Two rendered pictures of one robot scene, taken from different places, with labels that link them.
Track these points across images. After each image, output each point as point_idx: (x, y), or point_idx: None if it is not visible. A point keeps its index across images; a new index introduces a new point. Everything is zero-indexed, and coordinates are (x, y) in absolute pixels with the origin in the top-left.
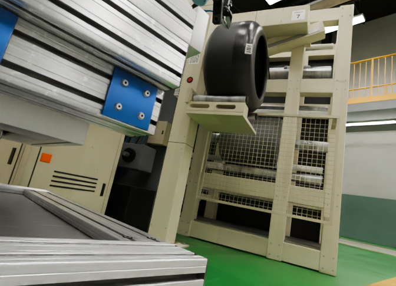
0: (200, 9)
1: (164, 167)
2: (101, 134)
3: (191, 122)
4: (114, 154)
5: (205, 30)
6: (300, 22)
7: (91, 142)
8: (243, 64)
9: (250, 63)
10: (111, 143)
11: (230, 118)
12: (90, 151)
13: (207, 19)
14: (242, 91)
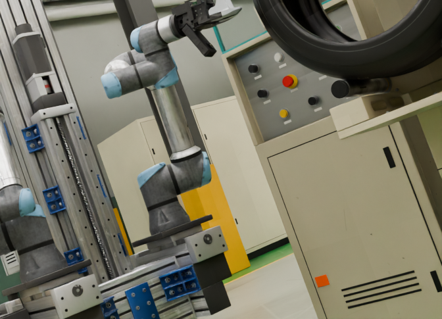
0: (50, 292)
1: None
2: (371, 208)
3: (428, 118)
4: (418, 219)
5: (58, 301)
6: None
7: (364, 229)
8: (280, 47)
9: (280, 36)
10: (398, 208)
11: (375, 127)
12: (371, 241)
13: (54, 293)
14: (330, 75)
